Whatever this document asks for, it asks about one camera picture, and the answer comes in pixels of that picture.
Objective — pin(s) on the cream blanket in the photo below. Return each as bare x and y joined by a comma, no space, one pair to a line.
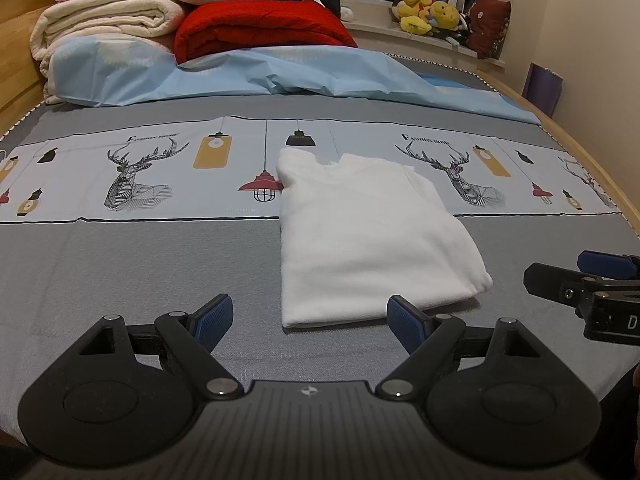
100,20

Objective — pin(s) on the grey deer print bed sheet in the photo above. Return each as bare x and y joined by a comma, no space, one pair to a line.
125,270

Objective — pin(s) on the striped plush toy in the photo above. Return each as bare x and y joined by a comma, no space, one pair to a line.
465,27

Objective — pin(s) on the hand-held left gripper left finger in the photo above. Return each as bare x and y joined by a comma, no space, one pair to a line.
212,322

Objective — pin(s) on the yellow round plush toy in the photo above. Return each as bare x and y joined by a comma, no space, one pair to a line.
444,17

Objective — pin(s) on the dark red cushion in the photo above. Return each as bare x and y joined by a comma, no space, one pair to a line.
489,27

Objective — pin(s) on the white shirt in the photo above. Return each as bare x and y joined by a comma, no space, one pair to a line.
360,235

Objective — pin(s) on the white window sill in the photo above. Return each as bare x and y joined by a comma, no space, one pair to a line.
385,35

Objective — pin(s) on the purple bag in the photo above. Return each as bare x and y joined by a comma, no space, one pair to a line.
544,89

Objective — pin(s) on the red blanket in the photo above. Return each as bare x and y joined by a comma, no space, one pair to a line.
260,27

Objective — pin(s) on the light blue quilt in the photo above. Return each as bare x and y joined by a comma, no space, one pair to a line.
300,72

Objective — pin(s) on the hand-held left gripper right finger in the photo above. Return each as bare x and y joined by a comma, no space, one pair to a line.
406,325

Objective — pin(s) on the yellow duck plush toy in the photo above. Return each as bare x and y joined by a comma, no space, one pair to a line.
415,12

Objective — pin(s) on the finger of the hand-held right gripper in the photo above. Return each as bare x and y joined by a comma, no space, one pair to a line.
550,280
605,264

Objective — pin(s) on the small white stand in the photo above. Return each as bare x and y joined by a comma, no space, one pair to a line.
456,0

